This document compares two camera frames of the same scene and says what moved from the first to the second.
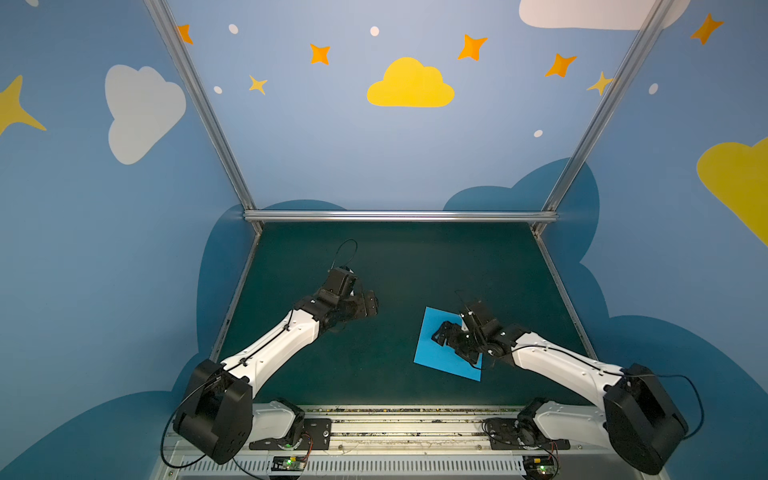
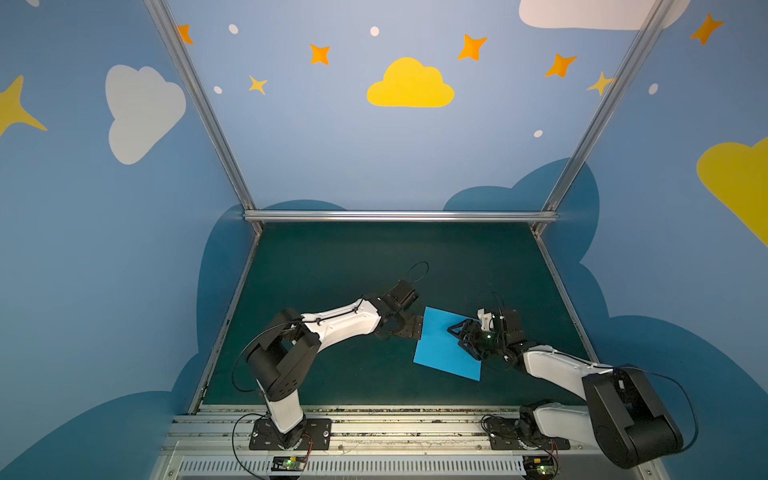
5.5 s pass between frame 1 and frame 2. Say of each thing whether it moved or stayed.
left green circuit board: stayed
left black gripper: moved
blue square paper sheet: stayed
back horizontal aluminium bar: stayed
